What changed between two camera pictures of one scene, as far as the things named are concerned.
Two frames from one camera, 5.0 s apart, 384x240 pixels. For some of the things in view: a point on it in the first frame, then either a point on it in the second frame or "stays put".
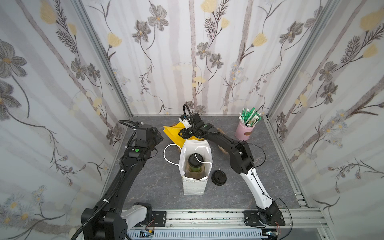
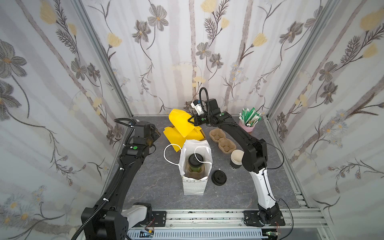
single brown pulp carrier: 196,175 stays put
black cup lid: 194,162 stays put
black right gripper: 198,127 -> 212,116
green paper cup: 195,169 stays put
